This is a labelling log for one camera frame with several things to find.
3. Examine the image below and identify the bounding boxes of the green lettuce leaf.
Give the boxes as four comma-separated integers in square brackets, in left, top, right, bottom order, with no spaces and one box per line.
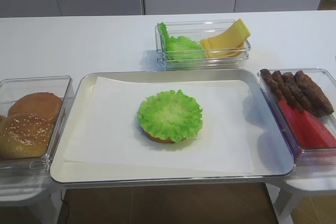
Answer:
[157,22,205,60]
[138,90,203,143]

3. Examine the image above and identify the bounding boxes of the green lettuce leaf in container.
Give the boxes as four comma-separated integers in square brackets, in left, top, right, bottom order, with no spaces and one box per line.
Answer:
[157,22,205,60]

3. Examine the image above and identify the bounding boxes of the clear lettuce cheese container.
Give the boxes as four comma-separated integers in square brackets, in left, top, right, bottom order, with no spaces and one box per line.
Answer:
[155,19,251,70]

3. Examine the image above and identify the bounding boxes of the flat yellow cheese slices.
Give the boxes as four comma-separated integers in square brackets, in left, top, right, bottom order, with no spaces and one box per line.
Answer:
[200,39,245,58]

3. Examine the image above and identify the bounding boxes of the upright yellow cheese slice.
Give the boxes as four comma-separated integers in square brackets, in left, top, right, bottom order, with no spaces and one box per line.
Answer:
[213,19,250,48]

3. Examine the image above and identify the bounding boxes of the bottom bun half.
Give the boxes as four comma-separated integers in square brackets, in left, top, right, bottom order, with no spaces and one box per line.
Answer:
[146,133,174,144]

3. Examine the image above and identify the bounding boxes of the white parchment paper sheet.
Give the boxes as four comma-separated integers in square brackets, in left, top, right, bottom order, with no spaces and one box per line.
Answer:
[64,77,253,174]

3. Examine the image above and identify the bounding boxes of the brown patty leftmost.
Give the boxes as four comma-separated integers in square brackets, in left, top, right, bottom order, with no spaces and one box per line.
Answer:
[260,69,283,101]

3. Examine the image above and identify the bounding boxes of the brown patty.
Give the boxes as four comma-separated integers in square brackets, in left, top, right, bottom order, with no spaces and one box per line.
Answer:
[272,70,304,113]
[282,72,321,118]
[295,70,334,116]
[260,69,283,101]

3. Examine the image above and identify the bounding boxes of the plain orange bun back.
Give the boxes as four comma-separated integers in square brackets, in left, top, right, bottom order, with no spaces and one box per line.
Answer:
[7,92,62,123]

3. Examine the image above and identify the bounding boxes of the silver metal tray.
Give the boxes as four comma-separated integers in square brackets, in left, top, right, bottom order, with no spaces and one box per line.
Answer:
[50,69,295,187]

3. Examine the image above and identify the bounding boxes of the red tomato slice left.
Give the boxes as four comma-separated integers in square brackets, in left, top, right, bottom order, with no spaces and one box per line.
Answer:
[278,100,311,149]

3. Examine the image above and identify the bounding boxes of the red tomato slice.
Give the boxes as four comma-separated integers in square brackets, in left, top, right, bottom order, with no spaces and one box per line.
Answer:
[301,111,335,149]
[292,109,326,149]
[278,100,311,149]

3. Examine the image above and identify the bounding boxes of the clear bun container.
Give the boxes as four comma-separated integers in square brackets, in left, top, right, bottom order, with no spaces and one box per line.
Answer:
[1,76,74,177]

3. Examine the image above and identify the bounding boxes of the clear patty tomato container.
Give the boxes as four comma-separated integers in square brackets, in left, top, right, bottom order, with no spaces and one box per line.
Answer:
[258,68,335,166]

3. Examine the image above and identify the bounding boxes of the red tomato slice middle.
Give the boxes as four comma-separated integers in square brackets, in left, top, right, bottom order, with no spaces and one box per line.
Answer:
[292,109,326,149]

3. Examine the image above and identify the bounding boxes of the sesame bun front right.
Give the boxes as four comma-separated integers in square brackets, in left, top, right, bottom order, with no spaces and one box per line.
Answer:
[1,113,55,159]

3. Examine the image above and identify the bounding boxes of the brown patty rightmost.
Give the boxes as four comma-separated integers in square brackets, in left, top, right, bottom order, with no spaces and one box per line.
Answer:
[295,70,334,116]

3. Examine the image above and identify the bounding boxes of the red tomato slice right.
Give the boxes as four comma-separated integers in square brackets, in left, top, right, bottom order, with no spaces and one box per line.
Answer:
[301,111,335,149]

